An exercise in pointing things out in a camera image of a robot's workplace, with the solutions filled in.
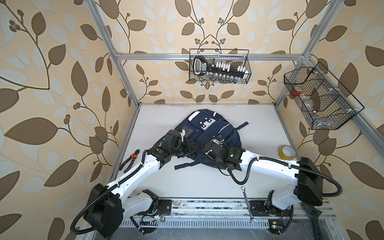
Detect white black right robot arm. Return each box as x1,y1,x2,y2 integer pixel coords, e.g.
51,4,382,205
201,138,343,219

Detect black wire basket wall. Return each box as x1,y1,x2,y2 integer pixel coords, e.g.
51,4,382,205
284,62,365,130
189,48,252,85

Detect yellow tape roll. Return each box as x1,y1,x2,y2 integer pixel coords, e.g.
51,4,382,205
278,145,297,161

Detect black adjustable wrench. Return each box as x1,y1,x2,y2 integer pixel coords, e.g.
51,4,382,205
302,203,324,240

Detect black wire basket right wall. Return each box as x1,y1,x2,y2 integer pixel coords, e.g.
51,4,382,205
284,62,365,130

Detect navy blue school backpack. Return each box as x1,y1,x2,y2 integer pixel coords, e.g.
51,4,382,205
175,109,249,170

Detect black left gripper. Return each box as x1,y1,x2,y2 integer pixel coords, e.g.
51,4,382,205
169,138,200,158

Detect red cap clear bottle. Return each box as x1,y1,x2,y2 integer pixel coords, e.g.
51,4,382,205
292,86,314,108

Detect black wire basket back wall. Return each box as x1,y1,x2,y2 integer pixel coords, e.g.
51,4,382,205
189,48,252,85

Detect socket set black rail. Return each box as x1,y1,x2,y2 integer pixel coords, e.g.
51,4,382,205
189,55,252,81

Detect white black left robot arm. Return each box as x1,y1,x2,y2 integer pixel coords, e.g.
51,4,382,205
70,130,199,238

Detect orange black pliers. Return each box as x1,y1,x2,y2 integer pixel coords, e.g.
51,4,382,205
119,149,140,173

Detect silver combination wrench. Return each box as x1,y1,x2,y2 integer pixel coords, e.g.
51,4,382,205
241,186,257,226

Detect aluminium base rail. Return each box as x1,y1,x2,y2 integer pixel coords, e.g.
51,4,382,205
133,198,336,231

